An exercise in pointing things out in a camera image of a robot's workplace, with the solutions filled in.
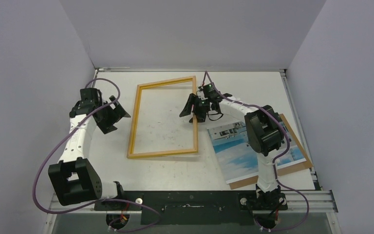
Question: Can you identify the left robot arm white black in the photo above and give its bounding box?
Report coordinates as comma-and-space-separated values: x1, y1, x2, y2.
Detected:
48, 88, 130, 210

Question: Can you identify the yellow picture frame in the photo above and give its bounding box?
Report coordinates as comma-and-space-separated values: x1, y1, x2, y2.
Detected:
127, 76, 199, 159

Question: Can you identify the aluminium table rail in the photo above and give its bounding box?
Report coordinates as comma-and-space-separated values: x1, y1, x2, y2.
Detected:
49, 190, 338, 214

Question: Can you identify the sky and building photo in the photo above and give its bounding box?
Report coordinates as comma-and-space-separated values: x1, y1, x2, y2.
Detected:
206, 118, 306, 185

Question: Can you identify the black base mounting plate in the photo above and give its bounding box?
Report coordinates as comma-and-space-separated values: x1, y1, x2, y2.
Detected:
94, 190, 288, 226

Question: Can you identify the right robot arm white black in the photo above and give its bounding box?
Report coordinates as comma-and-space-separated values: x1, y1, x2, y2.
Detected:
179, 83, 290, 211

